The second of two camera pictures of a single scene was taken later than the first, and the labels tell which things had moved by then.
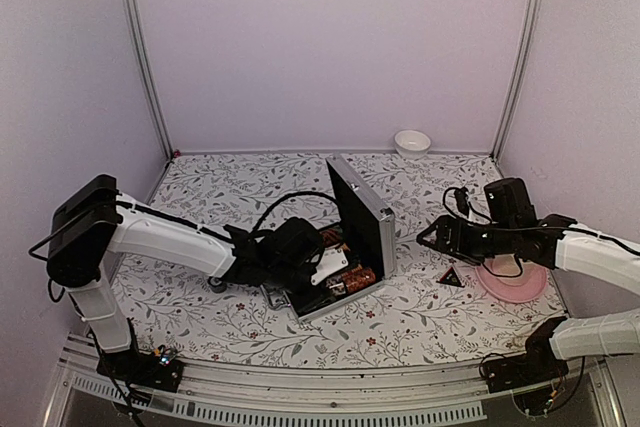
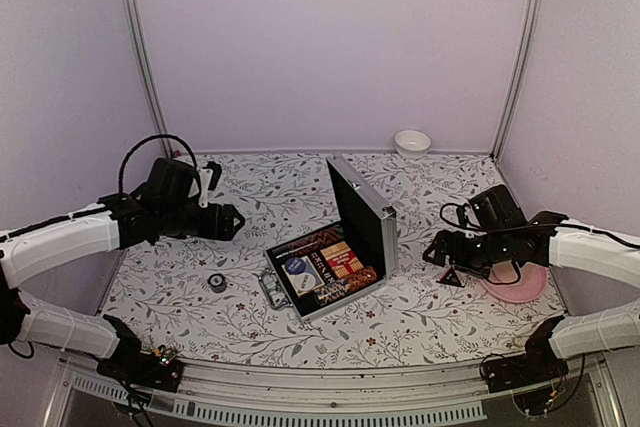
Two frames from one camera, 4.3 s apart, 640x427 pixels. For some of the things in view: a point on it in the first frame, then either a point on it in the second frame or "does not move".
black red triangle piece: x=450 y=278 does not move
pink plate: x=528 y=285 does not move
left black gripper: x=315 y=300 -> x=223 y=231
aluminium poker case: x=359 y=252 does not move
